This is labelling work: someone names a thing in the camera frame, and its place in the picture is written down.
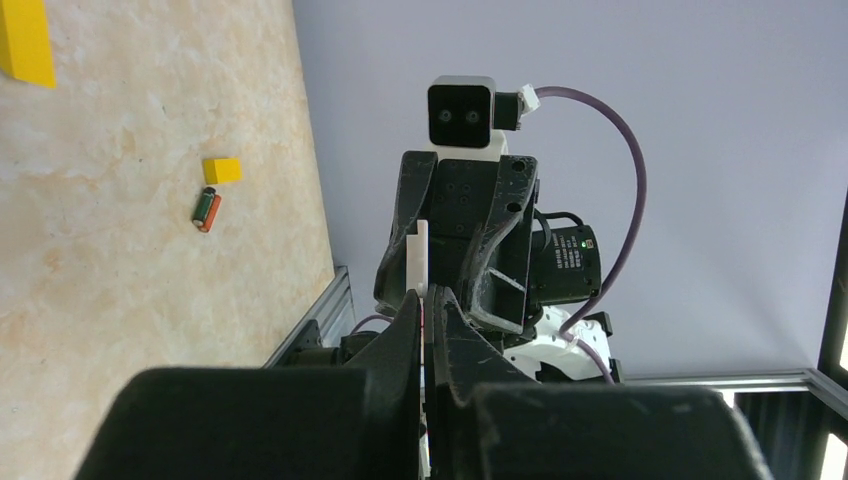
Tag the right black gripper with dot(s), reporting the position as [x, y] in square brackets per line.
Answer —
[481, 211]

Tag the white remote control back up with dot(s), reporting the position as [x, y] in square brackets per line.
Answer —
[423, 444]

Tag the yellow block right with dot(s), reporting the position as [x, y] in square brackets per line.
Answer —
[218, 171]

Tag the white battery cover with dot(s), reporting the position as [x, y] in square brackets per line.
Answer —
[417, 259]

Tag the yellow block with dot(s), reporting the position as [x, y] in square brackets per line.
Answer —
[26, 53]
[218, 171]

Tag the yellow block centre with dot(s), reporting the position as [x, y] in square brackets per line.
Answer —
[26, 53]

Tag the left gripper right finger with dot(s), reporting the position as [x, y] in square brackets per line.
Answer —
[488, 420]

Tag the green orange battery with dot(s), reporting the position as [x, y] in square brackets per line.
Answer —
[205, 209]

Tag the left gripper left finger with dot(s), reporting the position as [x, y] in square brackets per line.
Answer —
[359, 420]

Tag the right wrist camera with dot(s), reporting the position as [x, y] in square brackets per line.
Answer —
[468, 117]

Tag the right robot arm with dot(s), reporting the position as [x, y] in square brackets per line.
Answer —
[564, 266]

